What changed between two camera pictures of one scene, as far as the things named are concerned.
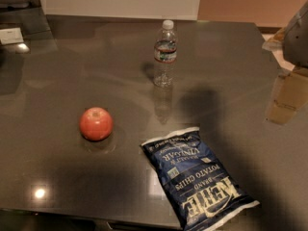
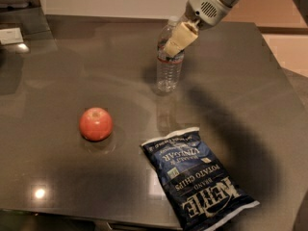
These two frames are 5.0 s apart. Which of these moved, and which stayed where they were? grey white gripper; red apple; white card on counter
Moved: grey white gripper
Stayed: white card on counter; red apple
